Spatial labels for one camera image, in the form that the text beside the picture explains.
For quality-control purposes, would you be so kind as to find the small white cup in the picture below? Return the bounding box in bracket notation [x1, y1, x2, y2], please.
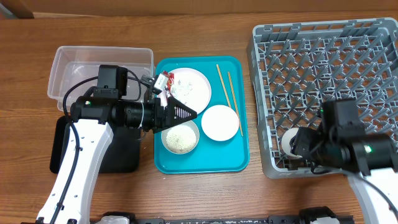
[281, 128, 302, 159]

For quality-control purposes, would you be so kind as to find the pile of rice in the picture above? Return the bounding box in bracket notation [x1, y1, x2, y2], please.
[165, 125, 197, 154]

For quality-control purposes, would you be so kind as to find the grey bowl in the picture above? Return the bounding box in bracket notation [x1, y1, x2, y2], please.
[161, 121, 200, 154]

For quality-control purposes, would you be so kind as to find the red snack wrapper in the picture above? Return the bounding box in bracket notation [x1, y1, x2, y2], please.
[162, 71, 175, 91]

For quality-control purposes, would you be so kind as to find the wooden chopstick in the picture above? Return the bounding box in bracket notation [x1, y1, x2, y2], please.
[228, 71, 243, 137]
[216, 64, 231, 108]

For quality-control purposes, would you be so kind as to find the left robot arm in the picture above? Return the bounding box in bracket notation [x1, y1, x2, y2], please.
[36, 65, 197, 223]

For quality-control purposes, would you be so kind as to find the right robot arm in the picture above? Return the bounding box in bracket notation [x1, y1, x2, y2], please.
[282, 98, 397, 223]

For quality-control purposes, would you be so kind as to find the grey dishwasher rack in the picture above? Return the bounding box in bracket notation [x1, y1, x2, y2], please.
[247, 17, 397, 179]

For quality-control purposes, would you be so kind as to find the large white plate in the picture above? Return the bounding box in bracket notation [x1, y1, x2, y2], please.
[157, 68, 211, 114]

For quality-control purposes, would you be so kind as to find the teal serving tray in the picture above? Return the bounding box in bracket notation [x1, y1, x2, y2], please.
[154, 56, 250, 174]

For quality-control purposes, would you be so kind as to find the black tray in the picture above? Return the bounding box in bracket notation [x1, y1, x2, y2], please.
[50, 116, 141, 174]

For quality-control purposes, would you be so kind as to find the clear plastic bin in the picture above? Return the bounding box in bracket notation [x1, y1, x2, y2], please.
[47, 46, 155, 111]

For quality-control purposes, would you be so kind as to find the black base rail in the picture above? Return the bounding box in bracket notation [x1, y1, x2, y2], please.
[90, 207, 355, 224]

